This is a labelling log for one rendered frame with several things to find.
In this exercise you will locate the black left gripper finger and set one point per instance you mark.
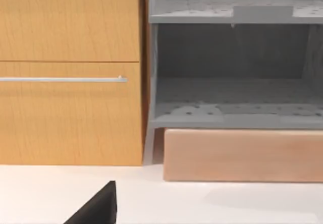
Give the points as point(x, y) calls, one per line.
point(101, 207)

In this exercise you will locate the wooden cupboard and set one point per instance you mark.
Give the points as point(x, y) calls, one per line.
point(145, 82)

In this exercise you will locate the plain wooden drawer front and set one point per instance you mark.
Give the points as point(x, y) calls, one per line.
point(68, 19)

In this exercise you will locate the grey pierced shelf unit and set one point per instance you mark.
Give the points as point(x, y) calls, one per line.
point(227, 57)

